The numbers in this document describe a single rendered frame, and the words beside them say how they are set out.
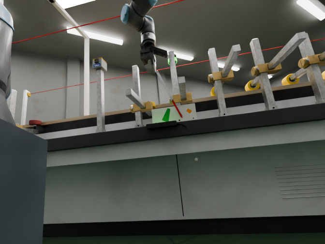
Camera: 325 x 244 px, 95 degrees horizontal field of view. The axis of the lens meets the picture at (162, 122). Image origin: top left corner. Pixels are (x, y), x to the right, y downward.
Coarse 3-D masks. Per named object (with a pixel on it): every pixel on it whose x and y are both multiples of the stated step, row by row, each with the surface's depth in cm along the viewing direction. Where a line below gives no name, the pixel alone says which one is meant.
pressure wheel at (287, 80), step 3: (288, 75) 103; (285, 78) 103; (288, 78) 102; (282, 81) 106; (285, 81) 103; (288, 81) 102; (291, 81) 102; (294, 81) 101; (297, 81) 101; (282, 84) 107; (285, 84) 105; (288, 84) 103
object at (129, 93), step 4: (128, 92) 69; (132, 92) 70; (128, 96) 71; (132, 96) 71; (136, 96) 76; (132, 100) 76; (136, 100) 77; (140, 100) 82; (136, 104) 83; (140, 104) 83; (144, 104) 89; (148, 112) 102
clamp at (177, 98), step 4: (188, 92) 88; (176, 96) 89; (180, 96) 89; (188, 96) 88; (176, 100) 89; (180, 100) 88; (184, 100) 88; (188, 100) 87; (172, 104) 91; (180, 104) 93
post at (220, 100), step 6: (210, 48) 92; (210, 54) 91; (210, 60) 91; (216, 60) 90; (216, 66) 89; (216, 84) 87; (216, 90) 86; (222, 90) 86; (216, 96) 88; (222, 96) 85; (222, 102) 85; (222, 108) 84
